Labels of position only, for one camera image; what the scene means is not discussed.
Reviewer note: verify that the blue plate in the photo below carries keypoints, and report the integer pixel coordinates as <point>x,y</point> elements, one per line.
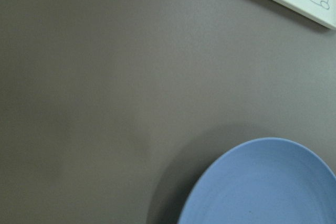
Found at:
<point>267,180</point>

